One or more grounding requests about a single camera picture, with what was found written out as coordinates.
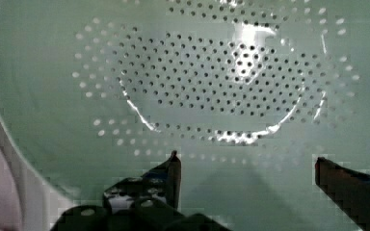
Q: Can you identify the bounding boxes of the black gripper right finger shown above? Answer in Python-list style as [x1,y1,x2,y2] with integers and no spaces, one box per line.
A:
[315,157,370,231]

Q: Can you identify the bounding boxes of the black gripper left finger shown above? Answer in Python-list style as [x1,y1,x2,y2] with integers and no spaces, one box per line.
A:
[50,150,230,231]

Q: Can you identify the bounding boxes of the green plastic strainer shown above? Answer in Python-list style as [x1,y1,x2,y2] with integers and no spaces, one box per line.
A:
[0,0,370,231]

